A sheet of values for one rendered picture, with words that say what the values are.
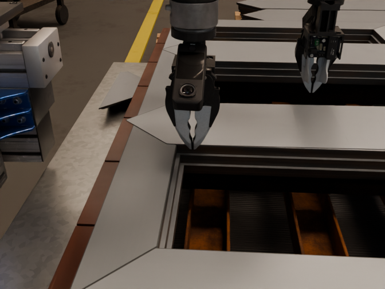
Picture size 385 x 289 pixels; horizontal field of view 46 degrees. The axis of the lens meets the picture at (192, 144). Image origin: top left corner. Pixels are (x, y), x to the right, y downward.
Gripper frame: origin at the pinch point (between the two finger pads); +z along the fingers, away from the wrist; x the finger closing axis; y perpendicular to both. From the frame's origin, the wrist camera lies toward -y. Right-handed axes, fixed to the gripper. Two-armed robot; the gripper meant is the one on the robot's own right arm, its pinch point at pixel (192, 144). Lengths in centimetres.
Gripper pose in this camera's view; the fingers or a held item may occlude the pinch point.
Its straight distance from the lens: 78.8
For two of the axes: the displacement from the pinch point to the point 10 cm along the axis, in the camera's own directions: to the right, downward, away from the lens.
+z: 0.0, 8.7, 4.9
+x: -10.0, -0.3, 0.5
